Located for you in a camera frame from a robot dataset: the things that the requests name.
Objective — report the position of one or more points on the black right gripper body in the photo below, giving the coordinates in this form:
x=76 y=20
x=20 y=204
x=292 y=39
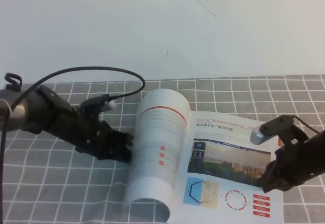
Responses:
x=294 y=165

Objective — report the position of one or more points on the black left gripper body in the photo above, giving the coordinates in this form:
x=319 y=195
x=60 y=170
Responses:
x=83 y=129

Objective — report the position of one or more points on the white brochure book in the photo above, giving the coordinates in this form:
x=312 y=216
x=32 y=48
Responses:
x=201 y=167

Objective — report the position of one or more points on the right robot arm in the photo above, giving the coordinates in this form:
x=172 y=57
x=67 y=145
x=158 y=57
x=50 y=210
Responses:
x=294 y=165

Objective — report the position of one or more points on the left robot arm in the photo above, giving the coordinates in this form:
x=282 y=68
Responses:
x=27 y=115

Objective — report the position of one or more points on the grey checked tablecloth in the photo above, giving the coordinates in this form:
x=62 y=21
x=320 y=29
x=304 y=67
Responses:
x=47 y=181

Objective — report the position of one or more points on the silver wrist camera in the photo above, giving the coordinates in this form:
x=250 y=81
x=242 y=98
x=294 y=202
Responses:
x=270 y=129

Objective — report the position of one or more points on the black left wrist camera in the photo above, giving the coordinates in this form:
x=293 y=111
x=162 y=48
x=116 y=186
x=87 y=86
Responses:
x=101 y=103

